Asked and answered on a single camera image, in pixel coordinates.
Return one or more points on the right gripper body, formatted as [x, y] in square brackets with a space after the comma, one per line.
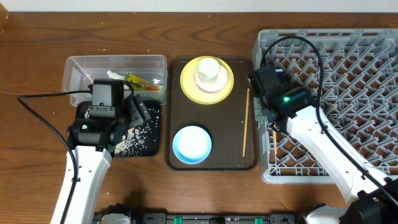
[261, 113]

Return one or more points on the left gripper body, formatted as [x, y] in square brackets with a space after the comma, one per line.
[119, 115]

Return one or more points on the white tissue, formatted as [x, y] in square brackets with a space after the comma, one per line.
[115, 76]

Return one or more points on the green snack wrapper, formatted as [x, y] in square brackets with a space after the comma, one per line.
[140, 84]

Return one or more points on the pink bowl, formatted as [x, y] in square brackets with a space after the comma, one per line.
[213, 85]

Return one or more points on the light blue bowl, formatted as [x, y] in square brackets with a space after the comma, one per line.
[192, 145]

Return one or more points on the white cup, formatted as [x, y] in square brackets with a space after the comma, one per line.
[208, 68]

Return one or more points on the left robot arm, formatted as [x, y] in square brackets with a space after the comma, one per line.
[85, 172]

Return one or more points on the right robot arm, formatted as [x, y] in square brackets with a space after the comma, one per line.
[370, 194]

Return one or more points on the black waste tray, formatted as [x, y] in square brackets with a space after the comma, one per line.
[127, 128]

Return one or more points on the grey dishwasher rack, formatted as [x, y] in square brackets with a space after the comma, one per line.
[357, 72]

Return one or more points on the spilled rice pile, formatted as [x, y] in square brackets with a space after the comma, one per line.
[142, 140]

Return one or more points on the clear plastic bin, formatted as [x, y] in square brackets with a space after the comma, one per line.
[81, 71]

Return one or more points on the brown serving tray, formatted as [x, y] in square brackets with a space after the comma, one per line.
[224, 121]

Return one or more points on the yellow plate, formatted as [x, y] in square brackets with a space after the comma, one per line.
[196, 95]

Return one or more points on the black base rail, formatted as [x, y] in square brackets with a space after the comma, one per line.
[162, 218]

